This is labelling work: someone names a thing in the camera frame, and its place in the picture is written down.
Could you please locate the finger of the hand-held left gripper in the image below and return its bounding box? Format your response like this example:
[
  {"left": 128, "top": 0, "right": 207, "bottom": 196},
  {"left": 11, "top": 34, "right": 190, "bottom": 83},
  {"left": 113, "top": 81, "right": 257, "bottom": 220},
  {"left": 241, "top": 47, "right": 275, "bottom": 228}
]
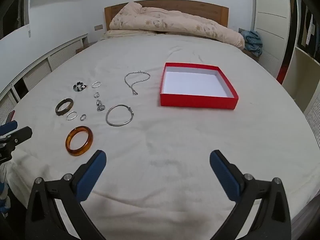
[
  {"left": 0, "top": 127, "right": 33, "bottom": 148},
  {"left": 0, "top": 120, "right": 18, "bottom": 137}
]

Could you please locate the white wardrobe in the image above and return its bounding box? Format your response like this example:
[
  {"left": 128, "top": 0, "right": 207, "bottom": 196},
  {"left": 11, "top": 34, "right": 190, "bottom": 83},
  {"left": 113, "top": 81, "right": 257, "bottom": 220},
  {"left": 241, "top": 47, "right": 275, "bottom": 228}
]
[{"left": 251, "top": 0, "right": 292, "bottom": 80}]

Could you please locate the amber bangle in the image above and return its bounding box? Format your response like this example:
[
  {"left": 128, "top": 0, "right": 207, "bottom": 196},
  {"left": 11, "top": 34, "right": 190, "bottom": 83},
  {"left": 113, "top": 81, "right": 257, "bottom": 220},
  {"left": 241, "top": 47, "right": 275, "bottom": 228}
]
[{"left": 65, "top": 126, "right": 94, "bottom": 157}]

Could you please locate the wooden nightstand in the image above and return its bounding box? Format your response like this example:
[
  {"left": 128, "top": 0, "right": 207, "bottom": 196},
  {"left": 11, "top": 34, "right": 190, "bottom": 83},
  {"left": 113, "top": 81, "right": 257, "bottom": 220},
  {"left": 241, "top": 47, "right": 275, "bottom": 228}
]
[
  {"left": 242, "top": 49, "right": 258, "bottom": 61},
  {"left": 76, "top": 41, "right": 95, "bottom": 54}
]

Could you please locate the beige floral quilt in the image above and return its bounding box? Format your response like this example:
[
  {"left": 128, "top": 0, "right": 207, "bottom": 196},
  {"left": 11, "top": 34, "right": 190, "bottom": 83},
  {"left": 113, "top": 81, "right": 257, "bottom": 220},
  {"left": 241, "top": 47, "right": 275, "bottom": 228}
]
[{"left": 109, "top": 2, "right": 245, "bottom": 50}]

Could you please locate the beige pillow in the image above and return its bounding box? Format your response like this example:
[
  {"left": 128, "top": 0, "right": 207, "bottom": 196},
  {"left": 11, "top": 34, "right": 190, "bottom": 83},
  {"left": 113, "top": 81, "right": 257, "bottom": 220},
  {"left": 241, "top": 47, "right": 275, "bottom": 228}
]
[{"left": 100, "top": 29, "right": 155, "bottom": 40}]

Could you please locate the bed with white sheet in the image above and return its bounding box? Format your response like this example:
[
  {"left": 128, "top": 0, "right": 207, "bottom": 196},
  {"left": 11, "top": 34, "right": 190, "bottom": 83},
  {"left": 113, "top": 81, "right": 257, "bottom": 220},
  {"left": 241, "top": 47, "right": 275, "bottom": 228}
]
[{"left": 5, "top": 34, "right": 319, "bottom": 240}]

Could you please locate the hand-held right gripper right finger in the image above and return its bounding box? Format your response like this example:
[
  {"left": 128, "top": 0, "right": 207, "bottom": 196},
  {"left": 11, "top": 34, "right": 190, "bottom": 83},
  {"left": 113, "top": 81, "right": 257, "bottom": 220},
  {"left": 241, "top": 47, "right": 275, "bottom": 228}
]
[{"left": 209, "top": 150, "right": 292, "bottom": 240}]

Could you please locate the red cardboard box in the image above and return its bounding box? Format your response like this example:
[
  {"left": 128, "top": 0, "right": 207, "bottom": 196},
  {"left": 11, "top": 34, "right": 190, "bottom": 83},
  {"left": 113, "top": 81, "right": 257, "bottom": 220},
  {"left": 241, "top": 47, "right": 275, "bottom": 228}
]
[{"left": 160, "top": 62, "right": 239, "bottom": 110}]

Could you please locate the low louvered cabinet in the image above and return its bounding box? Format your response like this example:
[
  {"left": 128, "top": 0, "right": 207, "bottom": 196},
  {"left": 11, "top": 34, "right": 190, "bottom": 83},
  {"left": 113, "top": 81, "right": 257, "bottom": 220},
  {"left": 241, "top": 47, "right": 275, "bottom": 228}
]
[{"left": 0, "top": 33, "right": 89, "bottom": 128}]

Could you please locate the red bag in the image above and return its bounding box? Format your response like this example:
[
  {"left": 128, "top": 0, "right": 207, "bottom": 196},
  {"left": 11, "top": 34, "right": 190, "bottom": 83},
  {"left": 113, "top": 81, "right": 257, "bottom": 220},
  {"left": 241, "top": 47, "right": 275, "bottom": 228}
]
[{"left": 276, "top": 62, "right": 288, "bottom": 84}]

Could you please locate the cream shelf unit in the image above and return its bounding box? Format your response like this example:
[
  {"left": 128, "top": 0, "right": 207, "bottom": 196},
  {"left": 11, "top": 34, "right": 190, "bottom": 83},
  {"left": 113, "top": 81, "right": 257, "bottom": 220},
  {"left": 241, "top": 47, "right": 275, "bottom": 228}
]
[{"left": 281, "top": 0, "right": 320, "bottom": 148}]

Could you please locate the silver bangle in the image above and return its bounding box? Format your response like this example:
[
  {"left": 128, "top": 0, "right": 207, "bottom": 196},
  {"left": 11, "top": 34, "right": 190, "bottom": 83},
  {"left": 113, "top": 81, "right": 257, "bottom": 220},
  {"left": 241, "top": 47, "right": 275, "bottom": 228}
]
[{"left": 105, "top": 104, "right": 135, "bottom": 127}]

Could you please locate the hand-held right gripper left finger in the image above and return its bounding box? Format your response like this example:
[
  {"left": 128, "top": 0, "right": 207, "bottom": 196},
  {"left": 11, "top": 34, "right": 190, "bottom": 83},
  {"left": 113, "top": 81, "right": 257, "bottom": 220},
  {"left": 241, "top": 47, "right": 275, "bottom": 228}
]
[{"left": 25, "top": 150, "right": 107, "bottom": 240}]

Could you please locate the black and white bead bracelet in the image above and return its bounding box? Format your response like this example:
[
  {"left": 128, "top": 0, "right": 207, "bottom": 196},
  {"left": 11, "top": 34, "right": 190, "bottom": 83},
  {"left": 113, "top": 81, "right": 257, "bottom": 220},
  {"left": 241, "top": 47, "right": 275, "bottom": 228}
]
[{"left": 73, "top": 81, "right": 88, "bottom": 92}]

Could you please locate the wooden headboard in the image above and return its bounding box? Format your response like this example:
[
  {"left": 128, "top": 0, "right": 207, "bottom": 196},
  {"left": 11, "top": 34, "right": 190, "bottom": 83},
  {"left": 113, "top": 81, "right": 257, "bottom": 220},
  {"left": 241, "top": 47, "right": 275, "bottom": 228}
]
[{"left": 104, "top": 0, "right": 229, "bottom": 32}]

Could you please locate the blue cloth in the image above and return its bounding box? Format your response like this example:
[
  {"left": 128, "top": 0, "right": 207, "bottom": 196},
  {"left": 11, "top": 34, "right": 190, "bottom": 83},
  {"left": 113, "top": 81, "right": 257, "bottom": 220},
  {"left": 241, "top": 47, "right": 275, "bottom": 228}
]
[{"left": 240, "top": 30, "right": 263, "bottom": 57}]

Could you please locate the silver chain necklace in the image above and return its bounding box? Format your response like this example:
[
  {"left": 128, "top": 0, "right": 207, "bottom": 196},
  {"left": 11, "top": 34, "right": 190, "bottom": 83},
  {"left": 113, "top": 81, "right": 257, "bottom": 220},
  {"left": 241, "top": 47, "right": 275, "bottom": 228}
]
[{"left": 124, "top": 71, "right": 151, "bottom": 96}]

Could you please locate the dark glass window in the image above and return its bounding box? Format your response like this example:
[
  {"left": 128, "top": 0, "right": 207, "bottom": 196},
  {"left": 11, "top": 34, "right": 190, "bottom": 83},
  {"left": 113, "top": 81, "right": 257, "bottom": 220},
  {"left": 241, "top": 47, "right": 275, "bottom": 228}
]
[{"left": 0, "top": 0, "right": 30, "bottom": 39}]

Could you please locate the dark brown bangle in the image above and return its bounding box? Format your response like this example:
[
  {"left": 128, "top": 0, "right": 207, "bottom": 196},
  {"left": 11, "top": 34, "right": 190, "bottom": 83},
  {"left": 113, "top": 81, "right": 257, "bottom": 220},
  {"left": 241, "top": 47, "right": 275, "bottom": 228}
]
[{"left": 55, "top": 98, "right": 74, "bottom": 116}]

